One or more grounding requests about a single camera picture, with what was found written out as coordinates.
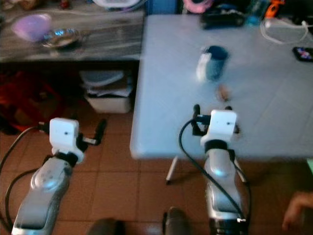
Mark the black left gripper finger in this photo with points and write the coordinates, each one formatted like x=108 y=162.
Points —
x=44 y=127
x=101 y=129

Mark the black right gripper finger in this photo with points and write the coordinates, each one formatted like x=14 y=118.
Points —
x=228 y=108
x=196 y=117

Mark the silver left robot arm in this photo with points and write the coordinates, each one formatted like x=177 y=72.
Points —
x=43 y=183

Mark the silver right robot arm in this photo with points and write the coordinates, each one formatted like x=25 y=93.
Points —
x=221 y=171

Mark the small brown object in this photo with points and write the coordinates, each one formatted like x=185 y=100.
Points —
x=224 y=92

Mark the red plastic stool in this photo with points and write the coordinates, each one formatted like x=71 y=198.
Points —
x=29 y=105

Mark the white storage bin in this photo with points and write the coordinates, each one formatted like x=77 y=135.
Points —
x=107 y=95

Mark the blue cup with white cloth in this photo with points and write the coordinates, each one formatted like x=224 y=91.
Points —
x=212 y=63

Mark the white table leg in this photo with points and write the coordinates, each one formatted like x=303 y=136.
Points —
x=172 y=170

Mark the black tray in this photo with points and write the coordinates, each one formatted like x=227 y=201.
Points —
x=224 y=18

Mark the shiny metal dish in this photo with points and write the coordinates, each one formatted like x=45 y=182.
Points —
x=61 y=38

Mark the dark marble counter table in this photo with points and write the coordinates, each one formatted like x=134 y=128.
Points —
x=107 y=39

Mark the black phone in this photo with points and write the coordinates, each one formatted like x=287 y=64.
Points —
x=303 y=54

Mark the purple plastic bowl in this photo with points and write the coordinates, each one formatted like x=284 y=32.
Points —
x=32 y=27

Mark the dark right robot foot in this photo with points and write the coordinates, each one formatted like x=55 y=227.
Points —
x=176 y=223

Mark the pink round object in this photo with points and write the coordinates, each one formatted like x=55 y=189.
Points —
x=198 y=5

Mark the orange tool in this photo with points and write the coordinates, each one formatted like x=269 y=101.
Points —
x=274 y=8

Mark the bystander bare hand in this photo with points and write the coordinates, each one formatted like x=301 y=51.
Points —
x=298 y=208

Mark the white round bowl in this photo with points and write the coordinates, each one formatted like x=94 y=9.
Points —
x=117 y=3

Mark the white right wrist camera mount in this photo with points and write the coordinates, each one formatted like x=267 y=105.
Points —
x=223 y=125

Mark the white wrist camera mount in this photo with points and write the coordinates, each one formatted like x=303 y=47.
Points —
x=223 y=125
x=64 y=134

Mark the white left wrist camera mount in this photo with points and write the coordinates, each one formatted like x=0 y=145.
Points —
x=64 y=134

